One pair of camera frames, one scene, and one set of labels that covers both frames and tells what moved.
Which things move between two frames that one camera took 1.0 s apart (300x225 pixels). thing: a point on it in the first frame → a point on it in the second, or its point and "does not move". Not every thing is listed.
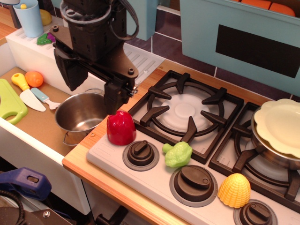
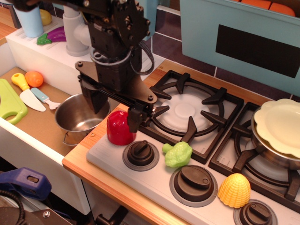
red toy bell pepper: (121, 130) does not move
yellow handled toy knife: (27, 95) does not move
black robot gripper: (96, 33) → (118, 76)
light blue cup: (28, 13) does not move
